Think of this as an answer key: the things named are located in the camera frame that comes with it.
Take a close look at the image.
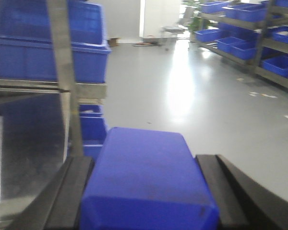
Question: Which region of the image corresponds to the green potted plant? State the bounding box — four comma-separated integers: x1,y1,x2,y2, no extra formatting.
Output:
182,0,210,36

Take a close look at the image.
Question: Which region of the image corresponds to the distant metal rack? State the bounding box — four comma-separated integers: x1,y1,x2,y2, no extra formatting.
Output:
194,0,288,89

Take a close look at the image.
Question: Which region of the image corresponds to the steel shelf frame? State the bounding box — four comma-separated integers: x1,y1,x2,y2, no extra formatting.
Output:
0,0,107,157

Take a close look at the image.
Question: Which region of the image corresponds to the cardboard box on floor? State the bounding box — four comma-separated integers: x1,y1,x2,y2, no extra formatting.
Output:
108,38,119,47

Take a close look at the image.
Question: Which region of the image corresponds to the blue bin right on shelf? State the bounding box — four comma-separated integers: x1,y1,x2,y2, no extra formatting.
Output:
0,0,111,83

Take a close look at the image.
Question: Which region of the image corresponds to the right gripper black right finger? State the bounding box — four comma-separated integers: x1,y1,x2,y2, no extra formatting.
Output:
195,155,288,230

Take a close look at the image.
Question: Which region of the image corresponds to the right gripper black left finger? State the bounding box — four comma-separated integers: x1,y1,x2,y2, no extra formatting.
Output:
8,156,94,230

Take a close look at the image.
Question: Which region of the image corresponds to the grey folding chair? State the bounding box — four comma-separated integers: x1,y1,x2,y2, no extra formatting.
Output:
159,6,194,46

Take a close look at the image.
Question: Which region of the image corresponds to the blue bin below shelf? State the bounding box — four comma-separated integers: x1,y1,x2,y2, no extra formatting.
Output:
79,104,108,161

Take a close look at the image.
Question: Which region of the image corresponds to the cable coil on floor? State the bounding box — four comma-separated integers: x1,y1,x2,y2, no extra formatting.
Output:
132,34,162,47

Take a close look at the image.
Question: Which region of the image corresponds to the blue bottle part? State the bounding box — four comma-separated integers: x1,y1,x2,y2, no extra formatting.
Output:
79,127,219,230

